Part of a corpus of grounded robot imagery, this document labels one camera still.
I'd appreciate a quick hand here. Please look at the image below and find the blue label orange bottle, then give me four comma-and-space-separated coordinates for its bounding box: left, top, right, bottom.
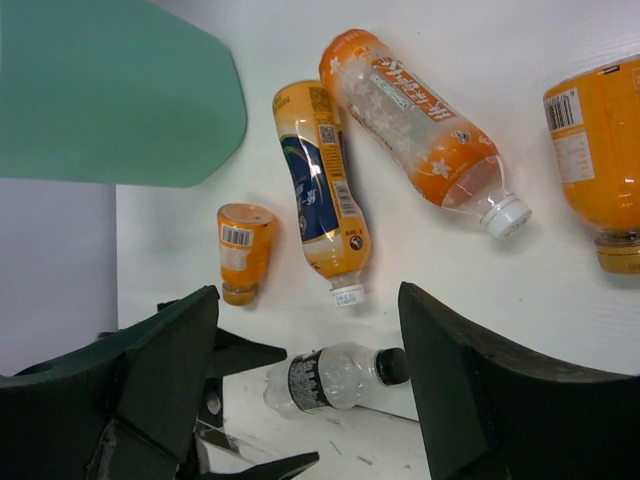
272, 80, 372, 307

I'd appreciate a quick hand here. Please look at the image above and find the small orange bottle left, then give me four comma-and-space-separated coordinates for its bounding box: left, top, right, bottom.
217, 203, 276, 306

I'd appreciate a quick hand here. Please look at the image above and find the small orange bottle right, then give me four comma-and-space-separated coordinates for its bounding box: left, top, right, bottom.
543, 55, 639, 275

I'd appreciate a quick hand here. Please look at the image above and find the small orange bottle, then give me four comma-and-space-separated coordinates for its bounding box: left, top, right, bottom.
217, 203, 276, 306
543, 55, 639, 275

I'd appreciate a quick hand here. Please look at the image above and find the orange label clear bottle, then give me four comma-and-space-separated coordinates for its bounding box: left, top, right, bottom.
319, 29, 532, 239

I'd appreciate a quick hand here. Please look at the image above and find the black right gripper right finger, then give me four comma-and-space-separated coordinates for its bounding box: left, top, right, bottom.
398, 282, 639, 479

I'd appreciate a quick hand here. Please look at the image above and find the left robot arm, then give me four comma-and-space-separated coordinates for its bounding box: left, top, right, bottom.
95, 299, 320, 479

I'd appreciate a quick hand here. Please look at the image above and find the green plastic bin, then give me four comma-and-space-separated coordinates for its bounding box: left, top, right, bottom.
1, 1, 248, 187

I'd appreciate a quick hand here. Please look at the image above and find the small clear black-cap bottle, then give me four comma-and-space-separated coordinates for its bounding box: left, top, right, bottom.
263, 342, 410, 419

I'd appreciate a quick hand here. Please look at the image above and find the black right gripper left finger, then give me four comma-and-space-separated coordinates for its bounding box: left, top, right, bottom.
1, 286, 219, 479

